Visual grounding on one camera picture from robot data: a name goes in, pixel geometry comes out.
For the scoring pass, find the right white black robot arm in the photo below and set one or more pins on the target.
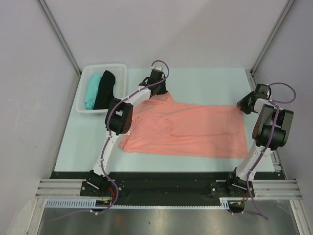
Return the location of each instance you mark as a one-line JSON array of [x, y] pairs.
[[270, 132]]

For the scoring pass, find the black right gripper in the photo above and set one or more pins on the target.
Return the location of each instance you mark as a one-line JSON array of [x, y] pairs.
[[243, 103]]

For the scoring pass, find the white plastic basket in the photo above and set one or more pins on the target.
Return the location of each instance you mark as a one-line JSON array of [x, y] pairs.
[[119, 89]]

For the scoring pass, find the rolled teal t shirt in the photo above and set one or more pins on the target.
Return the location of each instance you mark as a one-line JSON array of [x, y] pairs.
[[92, 91]]

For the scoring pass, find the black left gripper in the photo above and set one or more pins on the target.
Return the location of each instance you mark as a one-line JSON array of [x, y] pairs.
[[164, 90]]

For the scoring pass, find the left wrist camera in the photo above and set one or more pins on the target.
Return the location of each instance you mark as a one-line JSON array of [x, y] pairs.
[[156, 73]]

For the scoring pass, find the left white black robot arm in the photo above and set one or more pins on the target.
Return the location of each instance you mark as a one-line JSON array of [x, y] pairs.
[[118, 122]]

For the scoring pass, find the rolled black t shirt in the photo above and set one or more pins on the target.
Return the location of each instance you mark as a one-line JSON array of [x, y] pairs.
[[105, 91]]

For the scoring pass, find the right aluminium corner post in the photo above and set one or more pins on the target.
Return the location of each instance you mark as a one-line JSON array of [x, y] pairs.
[[273, 33]]

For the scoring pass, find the aluminium corner post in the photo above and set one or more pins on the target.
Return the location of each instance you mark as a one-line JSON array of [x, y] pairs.
[[273, 33], [47, 13]]

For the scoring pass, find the salmon pink polo shirt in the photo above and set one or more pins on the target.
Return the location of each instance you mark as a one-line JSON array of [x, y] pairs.
[[163, 126]]

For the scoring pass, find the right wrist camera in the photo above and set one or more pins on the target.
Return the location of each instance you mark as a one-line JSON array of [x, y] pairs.
[[262, 91]]

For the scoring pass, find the left aluminium corner post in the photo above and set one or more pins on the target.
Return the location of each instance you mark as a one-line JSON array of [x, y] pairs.
[[47, 13]]

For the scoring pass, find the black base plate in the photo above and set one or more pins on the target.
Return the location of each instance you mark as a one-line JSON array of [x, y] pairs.
[[156, 188]]

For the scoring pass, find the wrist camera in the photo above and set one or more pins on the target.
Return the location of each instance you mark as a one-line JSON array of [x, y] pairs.
[[156, 73], [262, 91]]

